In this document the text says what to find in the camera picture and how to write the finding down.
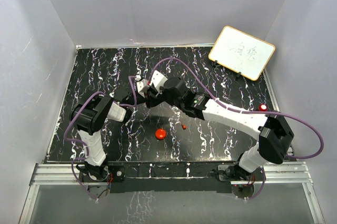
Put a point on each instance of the red earbud charging case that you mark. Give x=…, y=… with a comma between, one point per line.
x=160, y=134

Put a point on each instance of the black front base bar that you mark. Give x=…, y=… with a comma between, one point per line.
x=167, y=176

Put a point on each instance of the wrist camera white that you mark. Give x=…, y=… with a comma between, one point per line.
x=142, y=86
x=158, y=80

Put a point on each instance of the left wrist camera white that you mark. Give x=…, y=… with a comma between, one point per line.
x=142, y=86

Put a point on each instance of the whiteboard with wooden frame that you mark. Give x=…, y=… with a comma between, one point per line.
x=241, y=53

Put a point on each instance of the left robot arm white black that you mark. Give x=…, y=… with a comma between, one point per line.
x=87, y=119

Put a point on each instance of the red emergency stop button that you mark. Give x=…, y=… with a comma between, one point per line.
x=263, y=107

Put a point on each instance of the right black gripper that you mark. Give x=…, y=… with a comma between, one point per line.
x=162, y=95

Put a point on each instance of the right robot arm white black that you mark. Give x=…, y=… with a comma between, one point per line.
x=272, y=132

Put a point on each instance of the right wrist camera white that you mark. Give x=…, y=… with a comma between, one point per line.
x=158, y=80

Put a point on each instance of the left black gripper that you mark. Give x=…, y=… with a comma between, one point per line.
x=150, y=99

